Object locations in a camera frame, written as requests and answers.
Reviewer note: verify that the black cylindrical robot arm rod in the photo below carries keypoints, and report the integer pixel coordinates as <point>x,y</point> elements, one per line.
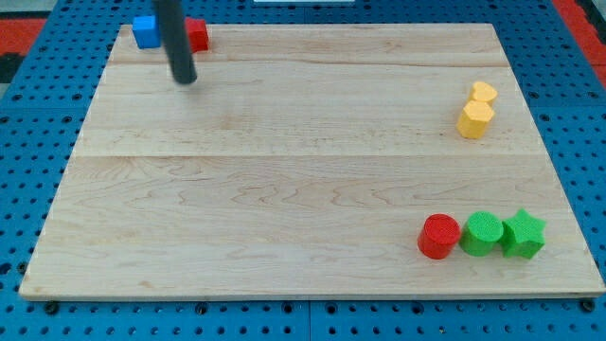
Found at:
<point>171,22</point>

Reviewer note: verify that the blue cube block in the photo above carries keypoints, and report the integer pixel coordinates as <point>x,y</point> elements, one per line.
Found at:
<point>146,32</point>

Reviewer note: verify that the light wooden board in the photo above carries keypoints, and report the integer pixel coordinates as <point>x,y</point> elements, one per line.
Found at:
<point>302,164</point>

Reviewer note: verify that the red cylinder block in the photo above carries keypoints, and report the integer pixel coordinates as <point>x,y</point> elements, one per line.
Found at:
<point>439,235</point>

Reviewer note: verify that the yellow hexagon block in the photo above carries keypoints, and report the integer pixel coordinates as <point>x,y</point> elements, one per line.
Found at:
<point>474,119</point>

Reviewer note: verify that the green cylinder block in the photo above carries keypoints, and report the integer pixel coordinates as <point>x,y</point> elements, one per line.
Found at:
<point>482,231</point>

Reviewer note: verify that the green star block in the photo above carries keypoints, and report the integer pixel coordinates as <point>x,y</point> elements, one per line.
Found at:
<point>523,235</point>

